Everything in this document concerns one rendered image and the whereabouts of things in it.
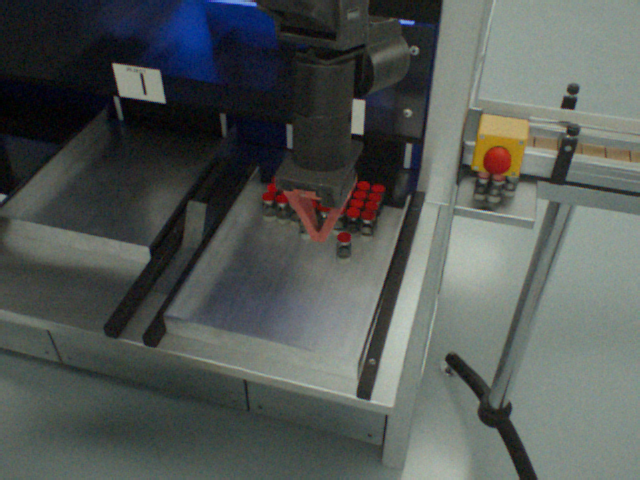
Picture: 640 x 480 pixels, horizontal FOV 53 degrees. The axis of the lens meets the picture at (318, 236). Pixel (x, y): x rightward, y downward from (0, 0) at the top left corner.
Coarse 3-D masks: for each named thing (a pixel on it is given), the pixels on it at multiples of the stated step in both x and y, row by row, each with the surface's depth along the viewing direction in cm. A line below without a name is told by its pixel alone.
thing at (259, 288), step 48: (240, 192) 102; (240, 240) 98; (288, 240) 98; (336, 240) 98; (384, 240) 98; (192, 288) 90; (240, 288) 91; (288, 288) 91; (336, 288) 91; (384, 288) 90; (192, 336) 84; (240, 336) 81; (288, 336) 85; (336, 336) 85
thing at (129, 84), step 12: (120, 72) 106; (132, 72) 105; (144, 72) 105; (156, 72) 104; (120, 84) 108; (132, 84) 107; (156, 84) 106; (132, 96) 109; (144, 96) 108; (156, 96) 107
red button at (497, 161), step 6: (492, 150) 94; (498, 150) 93; (504, 150) 93; (486, 156) 94; (492, 156) 93; (498, 156) 93; (504, 156) 93; (510, 156) 94; (486, 162) 94; (492, 162) 93; (498, 162) 93; (504, 162) 93; (510, 162) 93; (486, 168) 95; (492, 168) 94; (498, 168) 94; (504, 168) 93; (498, 174) 95
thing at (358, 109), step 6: (354, 102) 97; (360, 102) 97; (354, 108) 98; (360, 108) 98; (354, 114) 99; (360, 114) 98; (354, 120) 99; (360, 120) 99; (354, 126) 100; (360, 126) 100; (354, 132) 101; (360, 132) 100
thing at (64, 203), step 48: (96, 144) 118; (144, 144) 118; (192, 144) 118; (48, 192) 107; (96, 192) 107; (144, 192) 107; (192, 192) 104; (48, 240) 98; (96, 240) 95; (144, 240) 98
